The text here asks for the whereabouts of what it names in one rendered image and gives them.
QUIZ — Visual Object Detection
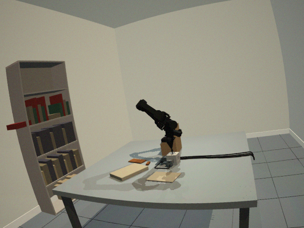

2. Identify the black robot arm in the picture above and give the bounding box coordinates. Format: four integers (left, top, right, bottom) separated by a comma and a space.
136, 99, 182, 137

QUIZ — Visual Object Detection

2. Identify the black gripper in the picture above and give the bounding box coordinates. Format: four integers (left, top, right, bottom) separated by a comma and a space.
161, 128, 175, 148

